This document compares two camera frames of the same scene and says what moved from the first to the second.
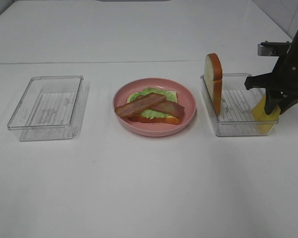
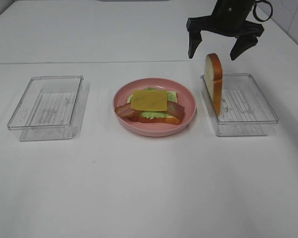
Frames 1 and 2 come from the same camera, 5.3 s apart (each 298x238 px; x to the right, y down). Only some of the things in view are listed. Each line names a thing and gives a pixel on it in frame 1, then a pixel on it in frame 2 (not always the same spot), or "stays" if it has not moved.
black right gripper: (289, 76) to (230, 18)
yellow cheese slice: (265, 121) to (149, 100)
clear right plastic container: (238, 103) stays
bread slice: (213, 76) stays
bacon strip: (171, 108) stays
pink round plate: (185, 97) stays
